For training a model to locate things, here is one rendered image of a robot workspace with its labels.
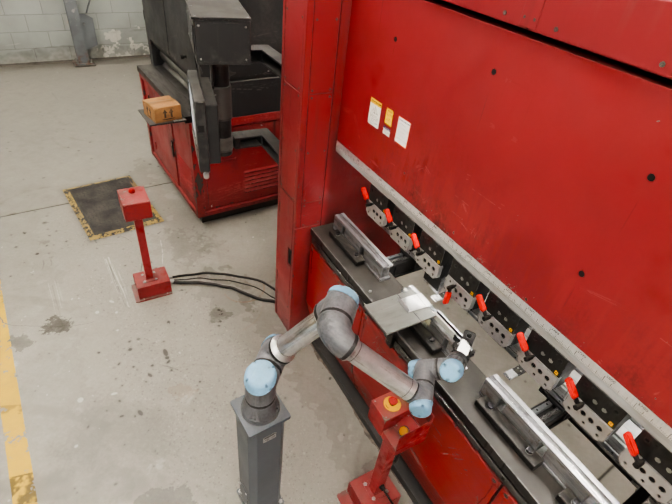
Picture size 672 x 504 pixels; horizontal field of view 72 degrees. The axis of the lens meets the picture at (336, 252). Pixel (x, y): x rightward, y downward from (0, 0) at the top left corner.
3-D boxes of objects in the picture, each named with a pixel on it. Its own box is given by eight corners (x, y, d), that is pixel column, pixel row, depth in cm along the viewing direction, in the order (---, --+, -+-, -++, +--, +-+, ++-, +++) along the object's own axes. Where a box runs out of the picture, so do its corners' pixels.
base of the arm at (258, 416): (251, 432, 174) (250, 418, 168) (234, 402, 183) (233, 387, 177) (286, 414, 181) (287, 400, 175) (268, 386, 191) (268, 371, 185)
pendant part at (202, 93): (192, 134, 262) (186, 69, 240) (214, 133, 266) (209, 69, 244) (199, 172, 229) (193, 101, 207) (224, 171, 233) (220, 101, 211)
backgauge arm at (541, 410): (507, 429, 190) (519, 410, 182) (603, 375, 218) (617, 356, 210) (522, 446, 185) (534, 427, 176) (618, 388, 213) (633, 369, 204)
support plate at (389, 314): (363, 306, 203) (364, 305, 202) (411, 290, 214) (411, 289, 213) (386, 335, 191) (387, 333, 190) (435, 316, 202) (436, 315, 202)
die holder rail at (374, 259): (333, 228, 267) (334, 214, 261) (342, 226, 270) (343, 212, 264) (380, 281, 234) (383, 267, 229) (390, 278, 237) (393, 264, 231)
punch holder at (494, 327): (476, 322, 176) (489, 290, 166) (492, 315, 180) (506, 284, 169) (504, 350, 166) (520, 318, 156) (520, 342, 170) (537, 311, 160)
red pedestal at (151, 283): (130, 285, 336) (107, 186, 285) (166, 276, 347) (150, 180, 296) (136, 303, 323) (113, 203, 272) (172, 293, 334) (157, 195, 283)
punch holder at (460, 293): (442, 289, 189) (453, 257, 179) (458, 283, 193) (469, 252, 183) (467, 313, 179) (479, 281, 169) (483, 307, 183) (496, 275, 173)
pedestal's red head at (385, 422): (367, 416, 197) (373, 391, 186) (397, 402, 204) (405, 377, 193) (393, 457, 184) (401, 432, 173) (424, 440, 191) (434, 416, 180)
